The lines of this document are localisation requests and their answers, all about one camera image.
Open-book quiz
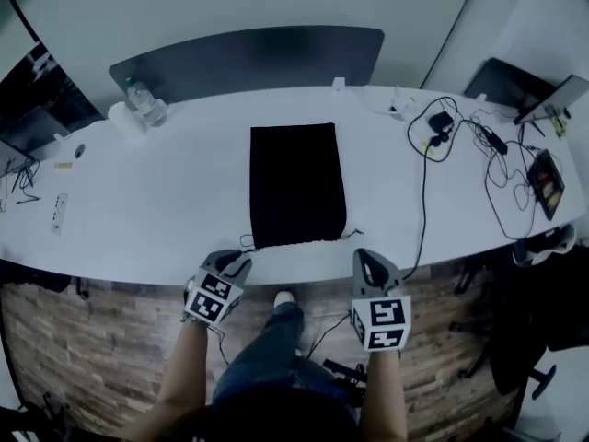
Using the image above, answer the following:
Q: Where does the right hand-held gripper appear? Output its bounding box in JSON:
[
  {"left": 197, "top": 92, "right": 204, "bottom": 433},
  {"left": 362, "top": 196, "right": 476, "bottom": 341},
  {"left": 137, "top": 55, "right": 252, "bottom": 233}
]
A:
[{"left": 350, "top": 248, "right": 412, "bottom": 353}]

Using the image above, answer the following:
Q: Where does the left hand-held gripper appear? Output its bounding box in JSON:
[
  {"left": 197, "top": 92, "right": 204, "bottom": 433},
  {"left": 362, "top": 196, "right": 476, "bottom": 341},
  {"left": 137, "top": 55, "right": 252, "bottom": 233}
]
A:
[{"left": 181, "top": 249, "right": 253, "bottom": 326}]

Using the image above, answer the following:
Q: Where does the person's left forearm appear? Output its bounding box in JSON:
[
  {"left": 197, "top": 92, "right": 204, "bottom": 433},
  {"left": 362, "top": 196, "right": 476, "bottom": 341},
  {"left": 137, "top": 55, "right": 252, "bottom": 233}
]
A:
[{"left": 123, "top": 320, "right": 223, "bottom": 442}]

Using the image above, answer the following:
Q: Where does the person's right forearm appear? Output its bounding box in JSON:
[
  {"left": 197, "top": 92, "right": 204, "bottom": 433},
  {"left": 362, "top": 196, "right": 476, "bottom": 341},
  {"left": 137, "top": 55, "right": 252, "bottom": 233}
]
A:
[{"left": 361, "top": 348, "right": 409, "bottom": 442}]

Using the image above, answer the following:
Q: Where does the black device on floor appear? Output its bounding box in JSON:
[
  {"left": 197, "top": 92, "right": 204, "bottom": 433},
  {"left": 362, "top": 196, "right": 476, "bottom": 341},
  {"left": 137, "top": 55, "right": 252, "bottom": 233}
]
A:
[{"left": 321, "top": 358, "right": 369, "bottom": 391}]

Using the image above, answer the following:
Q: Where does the person's blue jeans leg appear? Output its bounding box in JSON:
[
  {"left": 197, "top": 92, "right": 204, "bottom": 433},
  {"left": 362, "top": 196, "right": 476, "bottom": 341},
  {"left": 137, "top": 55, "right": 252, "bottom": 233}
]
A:
[{"left": 211, "top": 300, "right": 360, "bottom": 432}]

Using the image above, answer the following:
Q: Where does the black office chair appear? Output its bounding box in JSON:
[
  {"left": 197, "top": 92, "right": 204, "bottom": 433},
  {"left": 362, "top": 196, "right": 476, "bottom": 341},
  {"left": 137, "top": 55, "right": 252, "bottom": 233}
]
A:
[{"left": 453, "top": 227, "right": 589, "bottom": 401}]

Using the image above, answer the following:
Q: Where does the white power strip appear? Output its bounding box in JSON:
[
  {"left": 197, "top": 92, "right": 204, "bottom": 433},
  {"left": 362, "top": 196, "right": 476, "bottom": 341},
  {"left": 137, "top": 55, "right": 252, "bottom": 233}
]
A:
[{"left": 49, "top": 192, "right": 69, "bottom": 236}]

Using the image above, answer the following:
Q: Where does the white headset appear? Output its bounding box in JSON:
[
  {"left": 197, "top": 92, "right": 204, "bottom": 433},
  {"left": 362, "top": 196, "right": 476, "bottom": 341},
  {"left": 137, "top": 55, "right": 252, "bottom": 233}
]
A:
[{"left": 512, "top": 223, "right": 578, "bottom": 267}]

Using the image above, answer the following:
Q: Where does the black plug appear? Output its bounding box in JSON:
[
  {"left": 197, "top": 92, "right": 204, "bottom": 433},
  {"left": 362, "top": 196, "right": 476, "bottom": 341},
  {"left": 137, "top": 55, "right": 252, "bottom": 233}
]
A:
[{"left": 425, "top": 131, "right": 455, "bottom": 149}]

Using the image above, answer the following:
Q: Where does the white paper roll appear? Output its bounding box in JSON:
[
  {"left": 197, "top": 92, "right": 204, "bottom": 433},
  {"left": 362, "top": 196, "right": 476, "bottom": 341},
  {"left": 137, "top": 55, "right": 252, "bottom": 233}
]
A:
[{"left": 107, "top": 101, "right": 149, "bottom": 140}]

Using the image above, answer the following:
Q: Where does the clear plastic water bottle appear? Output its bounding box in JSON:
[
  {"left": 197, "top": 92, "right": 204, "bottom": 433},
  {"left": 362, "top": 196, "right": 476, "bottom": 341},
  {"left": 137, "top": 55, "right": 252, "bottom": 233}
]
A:
[{"left": 124, "top": 76, "right": 169, "bottom": 128}]

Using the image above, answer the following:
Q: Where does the small black adapter box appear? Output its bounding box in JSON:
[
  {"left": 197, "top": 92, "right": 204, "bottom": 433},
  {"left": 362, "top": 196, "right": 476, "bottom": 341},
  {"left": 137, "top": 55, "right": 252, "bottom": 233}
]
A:
[{"left": 427, "top": 111, "right": 455, "bottom": 133}]

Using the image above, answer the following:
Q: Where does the black power brick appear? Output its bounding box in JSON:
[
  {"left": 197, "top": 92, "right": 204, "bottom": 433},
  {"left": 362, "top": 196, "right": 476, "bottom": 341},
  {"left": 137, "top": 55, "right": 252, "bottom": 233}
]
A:
[{"left": 478, "top": 126, "right": 509, "bottom": 157}]

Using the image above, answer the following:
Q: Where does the black tablet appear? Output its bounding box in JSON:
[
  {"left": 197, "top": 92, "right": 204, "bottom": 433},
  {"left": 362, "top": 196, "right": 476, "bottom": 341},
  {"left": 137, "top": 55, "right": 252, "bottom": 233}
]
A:
[{"left": 526, "top": 148, "right": 566, "bottom": 222}]

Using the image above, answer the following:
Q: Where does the dark desk divider panel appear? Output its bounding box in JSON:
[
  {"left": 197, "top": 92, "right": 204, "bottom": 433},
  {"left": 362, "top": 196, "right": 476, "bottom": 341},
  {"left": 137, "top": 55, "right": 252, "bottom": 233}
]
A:
[{"left": 108, "top": 26, "right": 386, "bottom": 106}]

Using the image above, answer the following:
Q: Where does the green circuit board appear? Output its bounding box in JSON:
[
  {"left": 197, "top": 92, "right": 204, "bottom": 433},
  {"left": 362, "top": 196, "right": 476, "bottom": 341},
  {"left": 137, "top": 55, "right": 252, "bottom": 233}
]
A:
[{"left": 545, "top": 106, "right": 572, "bottom": 140}]

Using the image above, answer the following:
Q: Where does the dark storage shelf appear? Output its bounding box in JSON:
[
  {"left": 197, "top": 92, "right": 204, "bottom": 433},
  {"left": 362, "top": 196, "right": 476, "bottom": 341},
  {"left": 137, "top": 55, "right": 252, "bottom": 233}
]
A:
[{"left": 0, "top": 41, "right": 103, "bottom": 131}]

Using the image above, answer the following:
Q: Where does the grey monitor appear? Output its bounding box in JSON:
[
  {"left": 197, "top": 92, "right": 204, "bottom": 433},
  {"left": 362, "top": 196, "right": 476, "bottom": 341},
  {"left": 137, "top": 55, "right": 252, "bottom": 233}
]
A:
[{"left": 513, "top": 74, "right": 589, "bottom": 126}]

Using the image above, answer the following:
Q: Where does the thin black floor cable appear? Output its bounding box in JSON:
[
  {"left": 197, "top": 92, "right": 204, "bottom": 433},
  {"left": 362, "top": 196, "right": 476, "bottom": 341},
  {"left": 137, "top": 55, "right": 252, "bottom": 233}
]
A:
[{"left": 305, "top": 313, "right": 353, "bottom": 359}]

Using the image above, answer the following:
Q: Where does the long black cable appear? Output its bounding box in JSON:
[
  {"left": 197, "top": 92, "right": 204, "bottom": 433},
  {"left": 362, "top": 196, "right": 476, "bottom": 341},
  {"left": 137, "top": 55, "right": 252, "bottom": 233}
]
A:
[{"left": 401, "top": 96, "right": 462, "bottom": 281}]

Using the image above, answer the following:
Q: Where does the white charger with cable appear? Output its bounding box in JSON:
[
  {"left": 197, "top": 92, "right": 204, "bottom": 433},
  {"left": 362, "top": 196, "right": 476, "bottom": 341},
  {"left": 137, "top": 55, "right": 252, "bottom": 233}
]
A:
[{"left": 389, "top": 87, "right": 419, "bottom": 122}]

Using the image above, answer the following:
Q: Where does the tangle of thin black cables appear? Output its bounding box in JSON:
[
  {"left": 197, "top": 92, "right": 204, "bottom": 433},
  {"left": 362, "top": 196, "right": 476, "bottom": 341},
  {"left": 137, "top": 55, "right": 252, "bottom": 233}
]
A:
[{"left": 0, "top": 157, "right": 41, "bottom": 195}]

